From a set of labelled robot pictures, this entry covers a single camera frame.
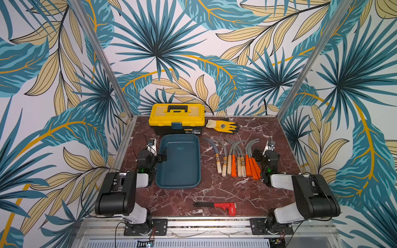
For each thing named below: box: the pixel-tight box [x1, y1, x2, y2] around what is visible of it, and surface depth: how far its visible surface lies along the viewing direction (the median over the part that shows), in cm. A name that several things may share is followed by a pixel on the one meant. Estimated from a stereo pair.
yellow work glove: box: [205, 119, 237, 134], surface depth 115 cm
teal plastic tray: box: [155, 133, 202, 190], surface depth 94 cm
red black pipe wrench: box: [193, 202, 237, 216], surface depth 81 cm
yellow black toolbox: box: [148, 103, 206, 136], surface depth 100 cm
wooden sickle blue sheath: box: [203, 137, 222, 175], surface depth 97 cm
